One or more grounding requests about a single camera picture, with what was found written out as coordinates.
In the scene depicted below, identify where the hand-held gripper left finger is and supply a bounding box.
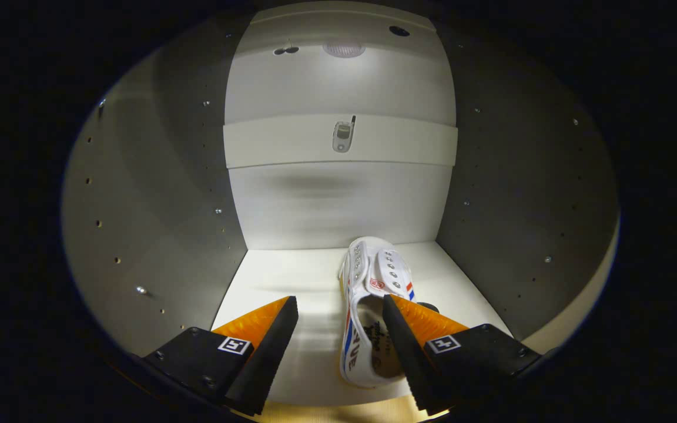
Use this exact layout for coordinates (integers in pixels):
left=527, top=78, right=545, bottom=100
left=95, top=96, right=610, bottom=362
left=142, top=296, right=299, bottom=417

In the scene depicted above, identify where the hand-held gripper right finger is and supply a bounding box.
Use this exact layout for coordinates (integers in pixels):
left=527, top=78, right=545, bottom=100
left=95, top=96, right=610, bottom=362
left=382, top=294, right=542, bottom=415

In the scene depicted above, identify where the white canvas shoe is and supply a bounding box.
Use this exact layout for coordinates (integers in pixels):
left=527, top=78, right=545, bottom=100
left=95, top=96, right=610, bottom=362
left=338, top=236, right=440, bottom=388

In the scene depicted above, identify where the beige shoe cabinet door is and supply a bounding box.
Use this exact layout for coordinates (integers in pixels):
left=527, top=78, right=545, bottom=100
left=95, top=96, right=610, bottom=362
left=520, top=214, right=622, bottom=355

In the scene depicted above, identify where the grey shoe cabinet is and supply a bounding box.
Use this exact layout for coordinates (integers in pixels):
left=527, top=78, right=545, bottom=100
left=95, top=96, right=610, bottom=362
left=61, top=0, right=621, bottom=407

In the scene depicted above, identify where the round cabinet light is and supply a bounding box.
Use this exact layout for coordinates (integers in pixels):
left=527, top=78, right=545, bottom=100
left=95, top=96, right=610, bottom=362
left=322, top=40, right=367, bottom=58

